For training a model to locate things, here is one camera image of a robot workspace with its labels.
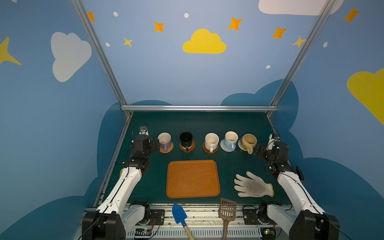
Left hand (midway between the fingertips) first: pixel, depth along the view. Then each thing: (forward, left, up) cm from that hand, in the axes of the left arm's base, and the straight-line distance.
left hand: (146, 139), depth 83 cm
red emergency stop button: (-18, -79, -1) cm, 81 cm away
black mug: (+7, -22, -9) cm, 25 cm away
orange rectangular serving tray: (-15, -27, -19) cm, 36 cm away
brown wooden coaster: (+1, -37, -14) cm, 39 cm away
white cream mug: (+9, -39, -14) cm, 43 cm away
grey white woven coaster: (+6, -50, -18) cm, 53 cm away
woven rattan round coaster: (+1, -7, -13) cm, 14 cm away
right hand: (0, -69, -3) cm, 69 cm away
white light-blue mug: (+9, -52, -11) cm, 54 cm away
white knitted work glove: (-19, -61, -18) cm, 67 cm away
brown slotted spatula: (-33, -45, -17) cm, 58 cm away
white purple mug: (+10, -7, -16) cm, 20 cm away
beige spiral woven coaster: (+8, -59, -17) cm, 62 cm away
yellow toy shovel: (-26, 0, +16) cm, 30 cm away
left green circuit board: (-41, -2, -22) cm, 46 cm away
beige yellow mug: (+10, -65, -15) cm, 68 cm away
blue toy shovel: (-34, -20, -19) cm, 44 cm away
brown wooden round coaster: (+4, -25, -17) cm, 31 cm away
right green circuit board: (-41, -65, -21) cm, 79 cm away
